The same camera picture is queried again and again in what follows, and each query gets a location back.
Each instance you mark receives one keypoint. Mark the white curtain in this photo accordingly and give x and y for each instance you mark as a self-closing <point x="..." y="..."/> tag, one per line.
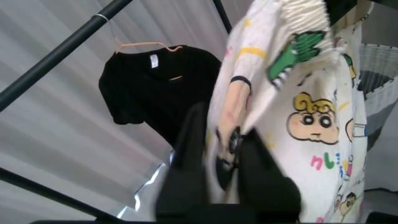
<point x="62" y="133"/>

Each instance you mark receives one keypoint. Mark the black clothes rack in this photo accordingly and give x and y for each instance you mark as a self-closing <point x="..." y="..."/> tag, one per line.
<point x="56" y="54"/>

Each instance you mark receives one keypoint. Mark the black t-shirt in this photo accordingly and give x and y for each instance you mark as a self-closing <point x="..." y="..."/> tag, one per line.
<point x="146" y="93"/>

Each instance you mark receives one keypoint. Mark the cream printed garment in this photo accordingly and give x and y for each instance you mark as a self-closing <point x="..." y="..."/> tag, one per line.
<point x="295" y="174"/>

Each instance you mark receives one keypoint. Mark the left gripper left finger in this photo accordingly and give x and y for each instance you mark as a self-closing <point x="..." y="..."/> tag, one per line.
<point x="186" y="174"/>

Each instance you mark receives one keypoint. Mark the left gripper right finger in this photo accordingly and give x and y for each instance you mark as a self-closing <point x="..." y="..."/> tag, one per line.
<point x="264" y="186"/>

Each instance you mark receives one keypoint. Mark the pink clothes hanger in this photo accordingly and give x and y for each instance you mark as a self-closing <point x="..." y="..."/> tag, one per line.
<point x="146" y="44"/>

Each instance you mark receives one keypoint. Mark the white laundry basket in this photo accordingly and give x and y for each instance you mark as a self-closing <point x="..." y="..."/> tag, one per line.
<point x="379" y="62"/>

